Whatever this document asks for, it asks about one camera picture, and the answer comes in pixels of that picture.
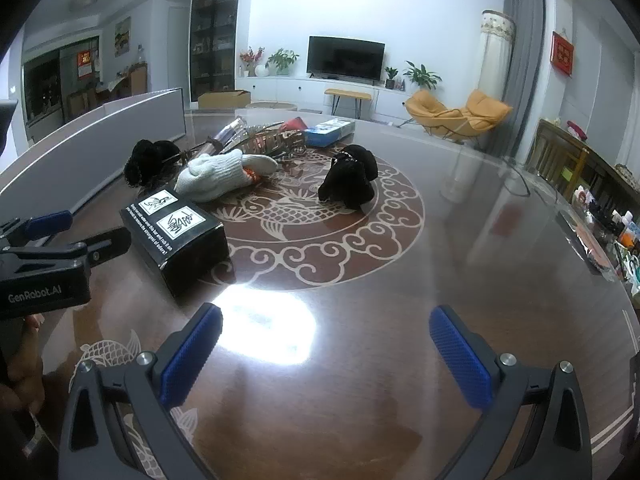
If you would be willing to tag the clear plastic bottle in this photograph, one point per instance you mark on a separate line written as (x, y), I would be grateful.
(222, 137)

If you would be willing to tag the black box with white labels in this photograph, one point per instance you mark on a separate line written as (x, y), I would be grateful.
(185, 250)

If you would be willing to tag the brown cardboard box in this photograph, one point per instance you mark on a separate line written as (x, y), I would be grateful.
(225, 99)

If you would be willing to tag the dark wooden chair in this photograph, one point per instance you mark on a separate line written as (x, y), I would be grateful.
(560, 155)

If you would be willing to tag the red and white ornament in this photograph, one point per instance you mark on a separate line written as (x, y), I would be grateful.
(577, 130)

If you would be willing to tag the red wall hanging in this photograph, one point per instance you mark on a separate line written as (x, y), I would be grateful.
(562, 54)

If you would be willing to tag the black cloth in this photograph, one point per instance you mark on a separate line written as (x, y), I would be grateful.
(350, 180)

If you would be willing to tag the clear plastic packet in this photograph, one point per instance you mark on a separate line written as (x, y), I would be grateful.
(590, 245)

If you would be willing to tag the red wall poster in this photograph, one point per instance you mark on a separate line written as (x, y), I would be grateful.
(86, 64)

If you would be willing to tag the small potted plant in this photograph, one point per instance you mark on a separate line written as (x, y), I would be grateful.
(390, 76)

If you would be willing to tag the green potted plant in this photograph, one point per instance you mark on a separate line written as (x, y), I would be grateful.
(282, 60)

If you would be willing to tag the black mesh scrunchie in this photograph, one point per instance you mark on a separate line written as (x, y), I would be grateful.
(150, 160)

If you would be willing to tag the grey storage box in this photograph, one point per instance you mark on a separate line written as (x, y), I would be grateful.
(100, 145)

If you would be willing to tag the brown patterned wooden desktop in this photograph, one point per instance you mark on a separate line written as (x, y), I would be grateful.
(400, 285)

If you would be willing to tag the wooden bench with metal legs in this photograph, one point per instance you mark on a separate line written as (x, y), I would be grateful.
(347, 94)

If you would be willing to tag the white standing air conditioner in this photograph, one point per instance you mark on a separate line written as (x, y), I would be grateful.
(495, 60)

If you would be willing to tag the red packet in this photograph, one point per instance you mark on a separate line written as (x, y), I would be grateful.
(295, 124)

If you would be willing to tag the large leafy potted plant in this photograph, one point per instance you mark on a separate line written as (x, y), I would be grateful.
(422, 76)

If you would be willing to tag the blue cardboard box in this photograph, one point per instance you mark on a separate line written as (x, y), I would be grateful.
(327, 132)

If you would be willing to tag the orange lounge chair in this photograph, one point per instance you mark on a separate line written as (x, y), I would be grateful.
(430, 107)

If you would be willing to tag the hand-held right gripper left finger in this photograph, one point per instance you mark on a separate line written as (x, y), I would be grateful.
(192, 355)

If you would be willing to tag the clutter of small bottles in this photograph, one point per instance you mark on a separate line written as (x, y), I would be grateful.
(620, 230)

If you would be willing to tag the white television cabinet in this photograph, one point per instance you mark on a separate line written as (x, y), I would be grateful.
(280, 91)

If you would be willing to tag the framed wall painting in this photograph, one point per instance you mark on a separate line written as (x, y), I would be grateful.
(122, 36)

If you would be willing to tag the person's left hand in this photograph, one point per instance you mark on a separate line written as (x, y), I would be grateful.
(22, 375)

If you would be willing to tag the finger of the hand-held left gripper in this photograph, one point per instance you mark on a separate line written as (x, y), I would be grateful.
(52, 221)
(105, 245)

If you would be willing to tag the dark glass display cabinet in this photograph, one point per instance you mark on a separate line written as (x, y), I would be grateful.
(212, 30)

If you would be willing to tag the round ceiling lamp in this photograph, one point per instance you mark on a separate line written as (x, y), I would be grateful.
(84, 1)

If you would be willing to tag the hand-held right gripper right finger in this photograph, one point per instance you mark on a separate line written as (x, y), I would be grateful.
(457, 355)

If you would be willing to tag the vase with red flowers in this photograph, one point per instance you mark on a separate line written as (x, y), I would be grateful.
(250, 57)

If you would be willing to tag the wooden dining chair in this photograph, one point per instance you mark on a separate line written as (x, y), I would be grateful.
(138, 79)

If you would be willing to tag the black flat television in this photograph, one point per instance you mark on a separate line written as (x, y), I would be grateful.
(345, 57)

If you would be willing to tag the grey curtain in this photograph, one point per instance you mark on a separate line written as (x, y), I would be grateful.
(522, 60)

